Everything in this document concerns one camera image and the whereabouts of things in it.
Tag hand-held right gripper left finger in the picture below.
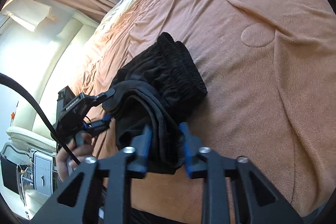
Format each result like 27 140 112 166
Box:
34 125 153 224

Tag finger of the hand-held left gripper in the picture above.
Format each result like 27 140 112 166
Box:
91 90 116 107
83 114 112 136

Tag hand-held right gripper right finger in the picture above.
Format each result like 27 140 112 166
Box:
179 122 305 224

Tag black pants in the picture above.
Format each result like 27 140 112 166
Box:
101 32 208 175

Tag person's left hand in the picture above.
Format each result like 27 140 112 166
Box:
55 132 93 184

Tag cream padded headboard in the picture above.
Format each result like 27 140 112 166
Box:
7 10 103 156

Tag black pouch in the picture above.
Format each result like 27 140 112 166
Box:
0 153 20 193

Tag white hanging garment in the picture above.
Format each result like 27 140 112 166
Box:
1 0 57 33

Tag orange blanket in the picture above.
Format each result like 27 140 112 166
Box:
71 0 336 224

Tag thick black cable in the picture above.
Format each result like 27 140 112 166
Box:
0 72 80 165

